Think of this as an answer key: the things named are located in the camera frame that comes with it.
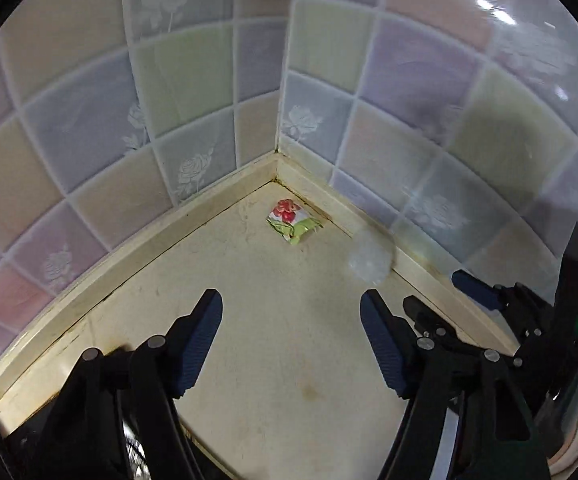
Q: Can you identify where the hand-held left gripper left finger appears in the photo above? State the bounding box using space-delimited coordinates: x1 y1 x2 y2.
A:
29 288 224 480

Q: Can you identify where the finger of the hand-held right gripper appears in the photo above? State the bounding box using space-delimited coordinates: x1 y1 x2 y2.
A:
451 269 554 366
403 296 514 367

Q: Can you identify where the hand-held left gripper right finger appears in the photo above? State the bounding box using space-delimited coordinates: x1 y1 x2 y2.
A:
360 290 552 480

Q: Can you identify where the clear plastic lump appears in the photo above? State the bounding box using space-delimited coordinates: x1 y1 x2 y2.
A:
346 232 395 283

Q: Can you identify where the floral print packet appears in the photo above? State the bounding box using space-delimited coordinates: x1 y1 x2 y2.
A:
266 199 324 246

